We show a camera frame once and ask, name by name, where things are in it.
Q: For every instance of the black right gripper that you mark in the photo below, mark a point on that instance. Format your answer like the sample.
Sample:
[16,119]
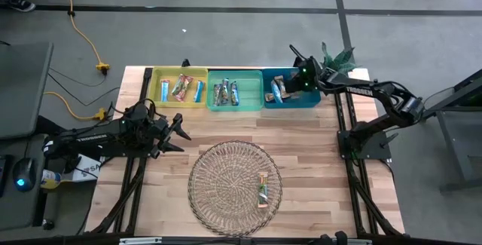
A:
[309,77]

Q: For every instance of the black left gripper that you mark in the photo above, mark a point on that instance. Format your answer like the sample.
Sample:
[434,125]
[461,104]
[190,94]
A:
[160,133]

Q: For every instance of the light blue granola bar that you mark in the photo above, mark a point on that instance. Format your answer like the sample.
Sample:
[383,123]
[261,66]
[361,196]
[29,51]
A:
[164,90]
[199,91]
[276,91]

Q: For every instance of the red wrapper granola bar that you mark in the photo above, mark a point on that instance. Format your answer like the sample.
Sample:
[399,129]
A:
[177,83]
[186,89]

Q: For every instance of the dark blue granola bar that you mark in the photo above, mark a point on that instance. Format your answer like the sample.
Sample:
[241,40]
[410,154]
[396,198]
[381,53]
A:
[234,93]

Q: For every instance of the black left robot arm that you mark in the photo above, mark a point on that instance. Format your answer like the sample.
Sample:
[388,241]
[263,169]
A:
[92,137]

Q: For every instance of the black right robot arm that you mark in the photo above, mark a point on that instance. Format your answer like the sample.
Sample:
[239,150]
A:
[357,89]

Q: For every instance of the blue plastic bin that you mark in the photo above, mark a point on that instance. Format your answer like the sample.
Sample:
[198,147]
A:
[297,102]

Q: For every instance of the yellow plastic bin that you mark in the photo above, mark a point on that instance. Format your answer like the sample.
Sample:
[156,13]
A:
[154,98]

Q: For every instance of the light green plastic bin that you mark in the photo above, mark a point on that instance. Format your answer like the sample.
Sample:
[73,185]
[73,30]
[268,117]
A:
[250,94]

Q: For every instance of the green plant in white pot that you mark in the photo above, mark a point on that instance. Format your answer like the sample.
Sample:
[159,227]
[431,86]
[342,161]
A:
[344,58]

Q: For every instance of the white printed box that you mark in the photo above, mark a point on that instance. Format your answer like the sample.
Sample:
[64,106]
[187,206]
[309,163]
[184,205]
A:
[90,171]

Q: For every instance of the black plastic bag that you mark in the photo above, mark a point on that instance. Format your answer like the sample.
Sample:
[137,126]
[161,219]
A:
[71,166]

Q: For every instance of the yellow white bottle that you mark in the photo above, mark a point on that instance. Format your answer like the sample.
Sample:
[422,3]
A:
[50,179]

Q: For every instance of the black caster wheel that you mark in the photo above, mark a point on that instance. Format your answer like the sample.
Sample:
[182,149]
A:
[48,224]

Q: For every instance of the black computer mouse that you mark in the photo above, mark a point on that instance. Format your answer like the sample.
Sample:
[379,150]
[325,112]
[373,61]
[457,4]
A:
[23,173]

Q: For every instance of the black rounded object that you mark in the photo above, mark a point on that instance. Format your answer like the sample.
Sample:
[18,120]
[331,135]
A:
[340,237]

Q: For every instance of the large grey desk panel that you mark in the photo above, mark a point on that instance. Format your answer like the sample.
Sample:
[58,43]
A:
[22,86]

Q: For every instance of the black desk stand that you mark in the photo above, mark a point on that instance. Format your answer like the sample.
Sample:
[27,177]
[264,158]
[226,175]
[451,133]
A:
[455,147]

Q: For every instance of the black flat device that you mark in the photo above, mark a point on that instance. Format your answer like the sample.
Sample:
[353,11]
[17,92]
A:
[3,175]

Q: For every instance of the grey desk surface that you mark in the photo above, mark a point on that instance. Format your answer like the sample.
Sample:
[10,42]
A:
[15,211]

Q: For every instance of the person's shoe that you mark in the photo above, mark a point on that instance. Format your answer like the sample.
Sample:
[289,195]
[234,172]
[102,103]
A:
[20,3]

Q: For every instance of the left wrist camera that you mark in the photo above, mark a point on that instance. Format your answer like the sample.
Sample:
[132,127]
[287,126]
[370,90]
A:
[137,112]

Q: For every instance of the black frame clamp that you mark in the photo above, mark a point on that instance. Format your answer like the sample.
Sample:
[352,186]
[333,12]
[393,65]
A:
[185,63]

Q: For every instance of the silver metal bracket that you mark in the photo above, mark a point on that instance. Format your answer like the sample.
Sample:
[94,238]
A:
[140,241]
[359,242]

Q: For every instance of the black table edge rail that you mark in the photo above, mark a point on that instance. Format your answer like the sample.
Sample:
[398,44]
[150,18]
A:
[207,243]

